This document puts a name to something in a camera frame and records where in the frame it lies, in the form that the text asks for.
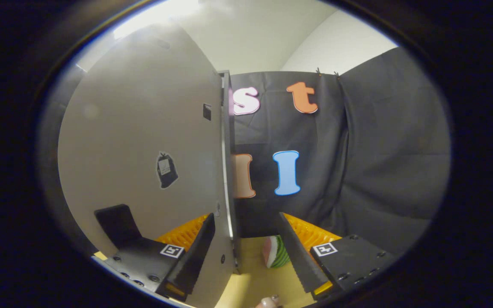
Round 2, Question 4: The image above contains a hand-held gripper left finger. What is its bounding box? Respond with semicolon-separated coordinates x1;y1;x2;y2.
92;213;216;301

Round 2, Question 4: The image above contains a black backdrop cloth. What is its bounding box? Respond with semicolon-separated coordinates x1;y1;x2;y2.
37;46;451;257

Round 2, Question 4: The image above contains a watermelon slice toy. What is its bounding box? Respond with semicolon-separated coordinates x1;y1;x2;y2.
263;235;292;269

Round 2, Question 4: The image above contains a white shoe cabinet door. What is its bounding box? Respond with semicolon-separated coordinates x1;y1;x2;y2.
57;24;236;308

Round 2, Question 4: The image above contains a grey shoe cabinet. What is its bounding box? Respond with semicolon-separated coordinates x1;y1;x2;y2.
219;70;243;275

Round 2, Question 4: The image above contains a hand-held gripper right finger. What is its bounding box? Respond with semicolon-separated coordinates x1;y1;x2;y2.
277;212;397;301

